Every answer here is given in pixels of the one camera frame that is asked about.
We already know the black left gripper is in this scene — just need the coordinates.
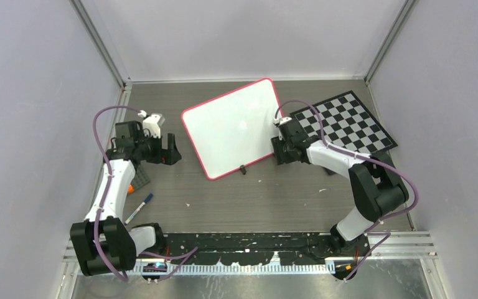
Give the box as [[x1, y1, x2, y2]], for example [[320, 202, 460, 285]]
[[135, 130, 180, 166]]

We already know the pink framed whiteboard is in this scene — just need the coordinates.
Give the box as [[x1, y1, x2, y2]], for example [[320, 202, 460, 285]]
[[181, 78, 282, 180]]

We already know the white marker pen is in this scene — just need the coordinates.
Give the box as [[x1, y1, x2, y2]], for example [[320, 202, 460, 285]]
[[124, 201, 147, 225]]

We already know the blue marker cap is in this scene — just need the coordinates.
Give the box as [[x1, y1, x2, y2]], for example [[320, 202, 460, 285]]
[[143, 193, 154, 204]]

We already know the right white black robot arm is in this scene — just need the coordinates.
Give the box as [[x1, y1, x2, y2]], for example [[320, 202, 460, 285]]
[[271, 117, 409, 256]]

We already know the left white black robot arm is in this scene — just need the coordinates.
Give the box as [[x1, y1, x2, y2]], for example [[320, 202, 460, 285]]
[[70, 121, 182, 276]]

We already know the grey studded building plate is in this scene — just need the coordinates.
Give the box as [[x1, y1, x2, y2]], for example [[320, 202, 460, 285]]
[[130, 166, 150, 191]]

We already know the black white checkerboard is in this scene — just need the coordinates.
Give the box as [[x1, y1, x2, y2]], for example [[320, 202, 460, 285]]
[[290, 91, 398, 154]]

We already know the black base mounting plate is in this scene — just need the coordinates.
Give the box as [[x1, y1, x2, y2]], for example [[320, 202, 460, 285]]
[[125, 232, 372, 267]]

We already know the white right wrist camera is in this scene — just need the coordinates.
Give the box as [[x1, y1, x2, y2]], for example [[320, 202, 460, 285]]
[[273, 116, 292, 127]]

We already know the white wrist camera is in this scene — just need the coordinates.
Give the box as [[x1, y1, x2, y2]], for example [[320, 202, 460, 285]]
[[142, 113, 165, 138], [273, 116, 292, 127]]

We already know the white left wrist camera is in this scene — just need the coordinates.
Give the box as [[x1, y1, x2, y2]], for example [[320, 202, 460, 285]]
[[142, 113, 165, 138]]

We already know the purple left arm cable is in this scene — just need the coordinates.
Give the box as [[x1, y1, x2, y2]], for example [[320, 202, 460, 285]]
[[92, 105, 199, 283]]

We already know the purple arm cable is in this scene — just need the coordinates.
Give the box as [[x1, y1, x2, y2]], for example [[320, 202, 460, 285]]
[[92, 105, 199, 283], [274, 99, 420, 283]]

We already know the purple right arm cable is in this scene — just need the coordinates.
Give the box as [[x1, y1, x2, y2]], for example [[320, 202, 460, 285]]
[[274, 99, 420, 283]]

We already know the white slotted cable rail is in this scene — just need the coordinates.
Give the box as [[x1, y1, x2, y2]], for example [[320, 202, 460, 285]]
[[77, 263, 339, 277]]

